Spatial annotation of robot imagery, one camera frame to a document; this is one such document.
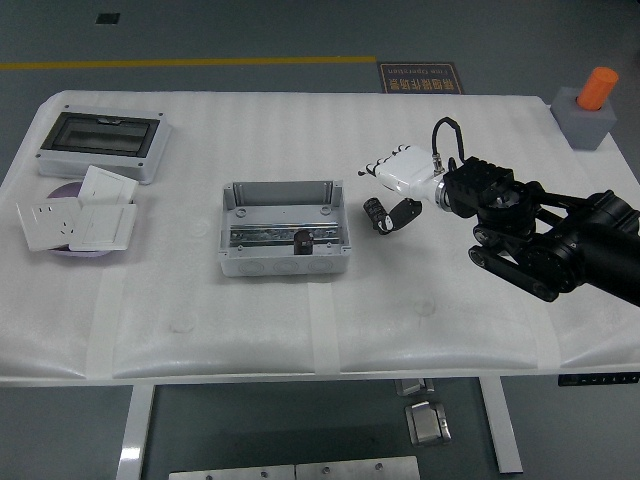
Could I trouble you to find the large silver metal block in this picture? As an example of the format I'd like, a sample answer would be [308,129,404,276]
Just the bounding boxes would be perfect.
[403,399,454,447]

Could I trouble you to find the grey block holder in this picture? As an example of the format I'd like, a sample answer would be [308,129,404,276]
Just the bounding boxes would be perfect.
[550,86,617,151]

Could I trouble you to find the white wall socket panel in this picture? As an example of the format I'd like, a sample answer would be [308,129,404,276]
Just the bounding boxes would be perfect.
[15,198,84,252]

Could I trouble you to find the grey box with dark window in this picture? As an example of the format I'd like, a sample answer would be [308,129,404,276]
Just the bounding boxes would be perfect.
[35,103,173,186]

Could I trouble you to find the white tape strip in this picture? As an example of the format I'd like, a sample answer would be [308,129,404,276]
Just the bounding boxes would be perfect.
[84,272,125,380]

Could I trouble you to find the white foam mat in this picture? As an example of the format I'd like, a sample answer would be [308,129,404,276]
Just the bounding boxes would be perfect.
[0,89,640,380]

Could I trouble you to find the metal mounting rail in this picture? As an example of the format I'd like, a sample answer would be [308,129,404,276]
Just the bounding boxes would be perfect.
[228,221,341,247]

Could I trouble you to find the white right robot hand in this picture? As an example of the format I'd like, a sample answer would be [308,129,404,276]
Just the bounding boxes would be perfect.
[357,143,446,236]

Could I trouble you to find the orange cylinder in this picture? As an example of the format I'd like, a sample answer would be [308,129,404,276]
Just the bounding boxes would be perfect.
[575,66,620,112]

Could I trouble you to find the small silver metal block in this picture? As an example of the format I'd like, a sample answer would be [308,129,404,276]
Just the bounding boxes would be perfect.
[394,378,436,398]

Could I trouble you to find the black cylindrical battery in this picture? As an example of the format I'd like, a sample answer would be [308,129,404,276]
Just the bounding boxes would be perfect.
[293,229,315,257]
[363,197,391,234]

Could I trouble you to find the white table leg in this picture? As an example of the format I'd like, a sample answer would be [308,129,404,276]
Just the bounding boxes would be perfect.
[115,383,157,480]
[477,377,524,475]

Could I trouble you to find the black table control panel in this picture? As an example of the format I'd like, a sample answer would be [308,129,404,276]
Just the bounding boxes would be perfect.
[557,372,640,387]

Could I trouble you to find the grey metal plate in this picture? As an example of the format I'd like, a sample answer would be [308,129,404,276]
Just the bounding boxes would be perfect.
[168,464,296,480]

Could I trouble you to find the purple plate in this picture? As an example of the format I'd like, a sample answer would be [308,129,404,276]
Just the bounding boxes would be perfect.
[46,182,119,260]

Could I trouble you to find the white wall switch panel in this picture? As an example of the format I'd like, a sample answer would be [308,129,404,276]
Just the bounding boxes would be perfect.
[68,202,138,252]
[78,165,140,205]

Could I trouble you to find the grey open junction box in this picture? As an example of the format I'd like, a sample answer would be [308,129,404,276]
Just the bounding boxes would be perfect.
[216,178,351,278]

